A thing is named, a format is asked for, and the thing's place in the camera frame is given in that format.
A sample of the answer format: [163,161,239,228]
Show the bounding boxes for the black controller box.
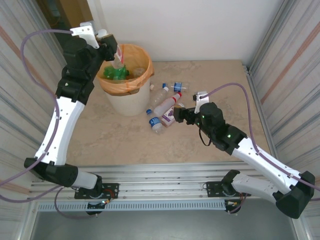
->
[224,199,243,215]
[85,199,111,216]

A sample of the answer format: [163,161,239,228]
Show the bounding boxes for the aluminium rail frame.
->
[26,161,300,202]

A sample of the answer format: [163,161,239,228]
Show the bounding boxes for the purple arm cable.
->
[203,83,320,215]
[0,28,100,220]

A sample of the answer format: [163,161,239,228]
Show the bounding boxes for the white plastic bin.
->
[106,77,151,117]

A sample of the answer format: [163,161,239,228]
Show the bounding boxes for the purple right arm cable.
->
[203,83,320,215]

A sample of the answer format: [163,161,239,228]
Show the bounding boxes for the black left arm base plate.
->
[74,183,120,200]

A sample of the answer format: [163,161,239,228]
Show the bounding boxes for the black left controller box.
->
[85,199,111,216]

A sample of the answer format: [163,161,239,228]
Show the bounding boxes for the crushed bottle blue label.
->
[171,81,188,93]

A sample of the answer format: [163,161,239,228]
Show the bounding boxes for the brown wooden door frame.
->
[37,0,101,63]

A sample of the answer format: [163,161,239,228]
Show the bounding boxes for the long clear bottle blue cap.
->
[147,82,170,111]

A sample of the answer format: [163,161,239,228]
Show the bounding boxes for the clear bottle blue label blue cap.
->
[145,108,165,135]

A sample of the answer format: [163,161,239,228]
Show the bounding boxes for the white bottle red cap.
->
[153,91,183,117]

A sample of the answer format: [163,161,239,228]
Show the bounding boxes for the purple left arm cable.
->
[0,28,100,220]

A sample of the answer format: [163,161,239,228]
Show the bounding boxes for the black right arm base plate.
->
[202,180,252,198]

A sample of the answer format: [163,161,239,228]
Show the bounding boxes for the green bottle yellow cap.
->
[103,65,122,81]

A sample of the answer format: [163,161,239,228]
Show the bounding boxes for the grey slotted cable duct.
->
[36,199,227,213]

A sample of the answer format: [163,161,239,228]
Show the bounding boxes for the black right controller box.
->
[224,199,243,215]

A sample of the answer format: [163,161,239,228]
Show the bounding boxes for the orange bin liner bag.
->
[96,43,155,97]

